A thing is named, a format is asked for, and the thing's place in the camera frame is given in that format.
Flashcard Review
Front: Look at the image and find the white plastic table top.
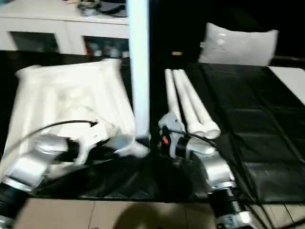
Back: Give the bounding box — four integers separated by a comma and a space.
0, 58, 151, 174

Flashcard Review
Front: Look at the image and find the white plastic table leg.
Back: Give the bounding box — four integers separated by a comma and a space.
172, 69, 206, 137
125, 0, 153, 142
177, 69, 222, 140
164, 68, 184, 125

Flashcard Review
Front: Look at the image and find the black table mat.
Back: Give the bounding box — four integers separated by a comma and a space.
0, 49, 305, 205

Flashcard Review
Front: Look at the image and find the grey pillow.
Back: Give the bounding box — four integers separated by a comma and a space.
198, 22, 279, 66

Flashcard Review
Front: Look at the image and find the white glass-door cabinet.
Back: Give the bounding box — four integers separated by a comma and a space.
0, 4, 131, 57

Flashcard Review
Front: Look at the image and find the grey pot on cabinet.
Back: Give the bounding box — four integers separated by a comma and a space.
99, 0, 130, 18

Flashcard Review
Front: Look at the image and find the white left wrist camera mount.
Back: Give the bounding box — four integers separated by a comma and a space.
74, 122, 113, 166

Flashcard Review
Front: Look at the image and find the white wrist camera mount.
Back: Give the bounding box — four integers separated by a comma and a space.
74, 122, 113, 166
158, 113, 192, 160

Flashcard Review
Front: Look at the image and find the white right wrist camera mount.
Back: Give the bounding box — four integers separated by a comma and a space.
158, 113, 192, 160

